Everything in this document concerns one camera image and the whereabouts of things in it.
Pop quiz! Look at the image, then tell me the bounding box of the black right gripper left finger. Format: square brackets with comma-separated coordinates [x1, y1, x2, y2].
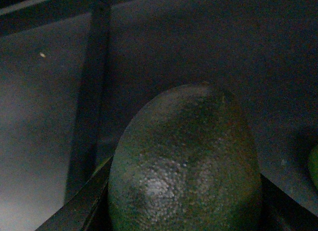
[37, 156, 113, 231]

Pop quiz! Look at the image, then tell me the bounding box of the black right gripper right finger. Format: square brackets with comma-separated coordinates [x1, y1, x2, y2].
[259, 175, 318, 231]

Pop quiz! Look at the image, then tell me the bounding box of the dark green avocado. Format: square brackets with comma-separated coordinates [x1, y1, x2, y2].
[108, 83, 262, 231]

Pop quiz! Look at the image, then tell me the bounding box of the black shelf divider rail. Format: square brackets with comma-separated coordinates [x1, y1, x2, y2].
[64, 0, 111, 203]

